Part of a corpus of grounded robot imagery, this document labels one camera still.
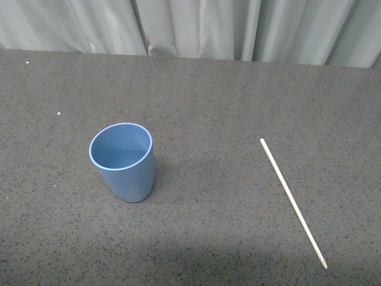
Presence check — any white chopstick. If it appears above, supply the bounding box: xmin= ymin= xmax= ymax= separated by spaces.
xmin=260 ymin=138 xmax=328 ymax=270

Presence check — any blue plastic cup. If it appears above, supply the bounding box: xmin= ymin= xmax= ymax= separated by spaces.
xmin=89 ymin=123 xmax=155 ymax=203

